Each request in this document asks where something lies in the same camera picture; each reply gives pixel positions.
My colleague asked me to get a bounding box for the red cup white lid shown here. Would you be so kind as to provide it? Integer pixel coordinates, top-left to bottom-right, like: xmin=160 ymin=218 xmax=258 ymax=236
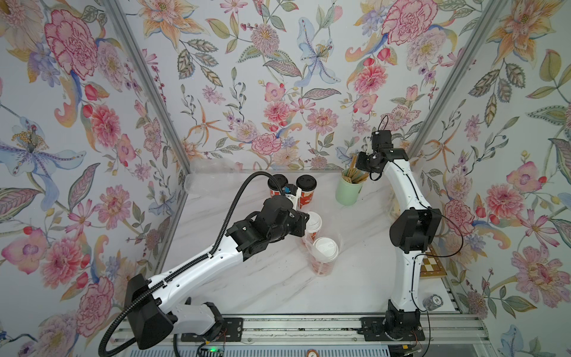
xmin=310 ymin=237 xmax=340 ymax=276
xmin=306 ymin=211 xmax=323 ymax=242

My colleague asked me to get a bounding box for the red cup black lid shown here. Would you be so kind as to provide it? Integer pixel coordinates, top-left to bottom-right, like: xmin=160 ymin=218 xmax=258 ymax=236
xmin=296 ymin=174 xmax=318 ymax=208
xmin=267 ymin=174 xmax=288 ymax=196

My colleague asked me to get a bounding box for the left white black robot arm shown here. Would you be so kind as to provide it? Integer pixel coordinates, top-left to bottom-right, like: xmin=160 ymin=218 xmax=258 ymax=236
xmin=126 ymin=196 xmax=309 ymax=350

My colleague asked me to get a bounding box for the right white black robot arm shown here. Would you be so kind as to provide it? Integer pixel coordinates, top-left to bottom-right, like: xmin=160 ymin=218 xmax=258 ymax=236
xmin=356 ymin=130 xmax=442 ymax=339

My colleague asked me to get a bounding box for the stack of clear bags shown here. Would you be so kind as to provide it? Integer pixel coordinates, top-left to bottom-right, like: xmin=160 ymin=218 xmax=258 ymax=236
xmin=178 ymin=158 xmax=246 ymax=233

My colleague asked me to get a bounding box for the green straw holder cup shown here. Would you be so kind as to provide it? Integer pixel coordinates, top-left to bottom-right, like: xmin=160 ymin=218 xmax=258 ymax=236
xmin=335 ymin=176 xmax=363 ymax=206

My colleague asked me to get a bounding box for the wooden chessboard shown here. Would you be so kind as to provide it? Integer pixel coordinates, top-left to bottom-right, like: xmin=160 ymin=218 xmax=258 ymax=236
xmin=420 ymin=246 xmax=447 ymax=279

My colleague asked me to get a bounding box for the left black corrugated cable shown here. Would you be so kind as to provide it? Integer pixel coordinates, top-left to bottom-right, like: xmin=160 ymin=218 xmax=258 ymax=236
xmin=97 ymin=171 xmax=285 ymax=357

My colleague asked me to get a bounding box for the right thin black cable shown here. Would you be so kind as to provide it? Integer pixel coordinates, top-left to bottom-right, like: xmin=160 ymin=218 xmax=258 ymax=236
xmin=368 ymin=115 xmax=465 ymax=357

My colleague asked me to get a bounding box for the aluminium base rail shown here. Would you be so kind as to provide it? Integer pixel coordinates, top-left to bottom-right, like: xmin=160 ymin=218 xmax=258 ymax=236
xmin=111 ymin=314 xmax=490 ymax=347

